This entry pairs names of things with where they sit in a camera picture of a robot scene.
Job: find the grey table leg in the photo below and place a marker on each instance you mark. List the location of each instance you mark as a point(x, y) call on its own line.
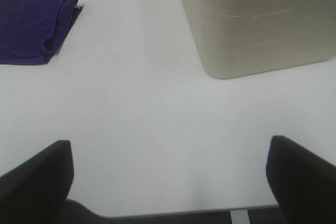
point(239, 216)

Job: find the purple folded towel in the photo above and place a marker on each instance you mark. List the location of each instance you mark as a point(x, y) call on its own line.
point(32, 31)

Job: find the beige plastic storage basket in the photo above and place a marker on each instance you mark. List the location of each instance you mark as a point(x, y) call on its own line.
point(240, 37)

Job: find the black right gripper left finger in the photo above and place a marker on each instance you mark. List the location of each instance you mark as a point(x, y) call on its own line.
point(35, 191)

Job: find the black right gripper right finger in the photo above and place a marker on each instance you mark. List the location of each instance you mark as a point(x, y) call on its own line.
point(302, 182)

